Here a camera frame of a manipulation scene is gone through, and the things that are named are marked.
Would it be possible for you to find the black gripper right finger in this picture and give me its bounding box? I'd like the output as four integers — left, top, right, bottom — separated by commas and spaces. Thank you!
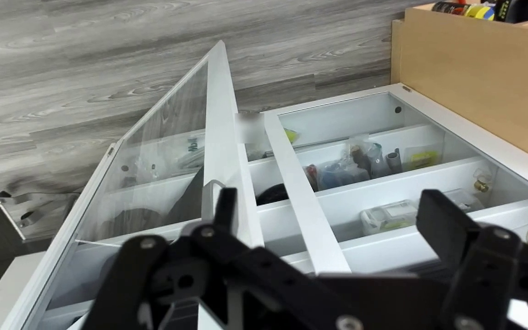
416, 189, 480, 264

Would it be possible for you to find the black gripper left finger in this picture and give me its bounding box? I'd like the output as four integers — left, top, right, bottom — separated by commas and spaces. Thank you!
212, 187, 238, 233

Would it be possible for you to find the white glass cabinet door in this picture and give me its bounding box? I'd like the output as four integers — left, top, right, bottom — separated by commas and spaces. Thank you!
0, 42, 264, 330
256, 84, 528, 273

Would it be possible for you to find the closed white glass cabinet door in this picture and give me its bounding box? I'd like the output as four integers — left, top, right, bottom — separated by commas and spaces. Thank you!
256, 84, 528, 273

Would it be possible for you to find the white shelving cabinet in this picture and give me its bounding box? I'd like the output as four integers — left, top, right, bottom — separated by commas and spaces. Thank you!
31, 80, 528, 330

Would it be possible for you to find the light wooden cabinet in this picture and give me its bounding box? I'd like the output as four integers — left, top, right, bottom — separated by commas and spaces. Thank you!
390, 3, 528, 152

